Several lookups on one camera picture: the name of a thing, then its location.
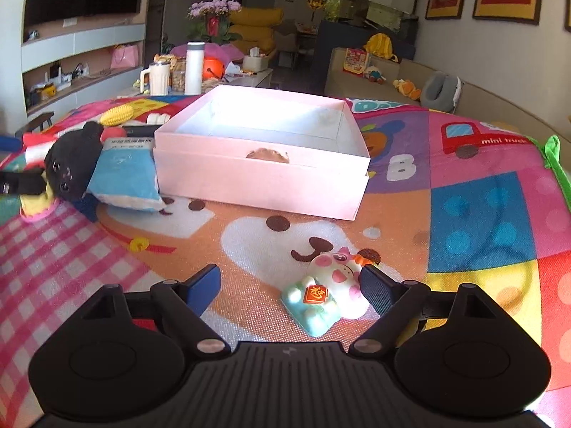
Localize colourful play mat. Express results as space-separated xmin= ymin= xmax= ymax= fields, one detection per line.
xmin=0 ymin=93 xmax=571 ymax=428

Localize white tissue box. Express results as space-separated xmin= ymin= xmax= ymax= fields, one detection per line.
xmin=242 ymin=47 xmax=269 ymax=72

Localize orange plush toy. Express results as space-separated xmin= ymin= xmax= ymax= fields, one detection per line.
xmin=392 ymin=78 xmax=423 ymax=101

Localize green ribbon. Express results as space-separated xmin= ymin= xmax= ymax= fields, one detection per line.
xmin=537 ymin=136 xmax=571 ymax=198

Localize purple potted flowers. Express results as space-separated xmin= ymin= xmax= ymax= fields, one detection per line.
xmin=185 ymin=0 xmax=244 ymax=47

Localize colourful toy box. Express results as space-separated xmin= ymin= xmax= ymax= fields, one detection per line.
xmin=343 ymin=47 xmax=371 ymax=77

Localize pink cardboard box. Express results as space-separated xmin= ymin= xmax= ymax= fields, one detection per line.
xmin=153 ymin=85 xmax=372 ymax=221

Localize small black device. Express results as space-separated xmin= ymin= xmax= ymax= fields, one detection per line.
xmin=122 ymin=124 xmax=156 ymax=139

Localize black plush toy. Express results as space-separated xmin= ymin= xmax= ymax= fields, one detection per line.
xmin=44 ymin=122 xmax=105 ymax=202

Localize white thermos bottle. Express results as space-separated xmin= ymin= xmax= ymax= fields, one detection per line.
xmin=184 ymin=42 xmax=206 ymax=96

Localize white lidded mug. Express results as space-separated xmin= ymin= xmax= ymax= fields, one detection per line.
xmin=140 ymin=62 xmax=172 ymax=97

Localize yellow backpack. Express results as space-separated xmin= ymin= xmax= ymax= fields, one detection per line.
xmin=363 ymin=33 xmax=399 ymax=61

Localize yellow corn toy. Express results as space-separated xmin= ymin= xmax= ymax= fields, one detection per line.
xmin=99 ymin=104 xmax=135 ymax=126

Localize dark cabinet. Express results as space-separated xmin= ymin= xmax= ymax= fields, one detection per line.
xmin=317 ymin=20 xmax=418 ymax=95

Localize white coffee table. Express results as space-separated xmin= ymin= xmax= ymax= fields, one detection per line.
xmin=133 ymin=66 xmax=274 ymax=97

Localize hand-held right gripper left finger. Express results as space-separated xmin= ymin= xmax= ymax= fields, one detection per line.
xmin=82 ymin=264 xmax=232 ymax=360

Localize dark wooden stool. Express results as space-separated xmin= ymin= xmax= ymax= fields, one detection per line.
xmin=15 ymin=111 xmax=55 ymax=137

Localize pink gift bag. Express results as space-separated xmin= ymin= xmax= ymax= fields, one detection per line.
xmin=110 ymin=43 xmax=140 ymax=70

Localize clear snack jar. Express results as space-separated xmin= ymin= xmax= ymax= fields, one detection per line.
xmin=171 ymin=58 xmax=187 ymax=95

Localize glass fish tank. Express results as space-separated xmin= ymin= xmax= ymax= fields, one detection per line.
xmin=325 ymin=0 xmax=420 ymax=32

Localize yellow cushioned chair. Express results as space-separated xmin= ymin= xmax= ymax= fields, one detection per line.
xmin=229 ymin=7 xmax=284 ymax=53

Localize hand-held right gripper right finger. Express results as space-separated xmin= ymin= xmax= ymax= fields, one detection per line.
xmin=349 ymin=265 xmax=495 ymax=358

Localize beige sofa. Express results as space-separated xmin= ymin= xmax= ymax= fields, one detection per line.
xmin=324 ymin=46 xmax=571 ymax=140

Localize blue tissue pack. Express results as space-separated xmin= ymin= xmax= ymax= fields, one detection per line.
xmin=86 ymin=137 xmax=167 ymax=213

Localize grey wall shelf unit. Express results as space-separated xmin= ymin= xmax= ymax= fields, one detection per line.
xmin=20 ymin=21 xmax=149 ymax=119

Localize grey neck pillow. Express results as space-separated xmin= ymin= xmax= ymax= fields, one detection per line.
xmin=421 ymin=71 xmax=463 ymax=112

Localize orange pumpkin ball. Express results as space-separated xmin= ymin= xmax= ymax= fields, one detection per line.
xmin=203 ymin=57 xmax=223 ymax=82

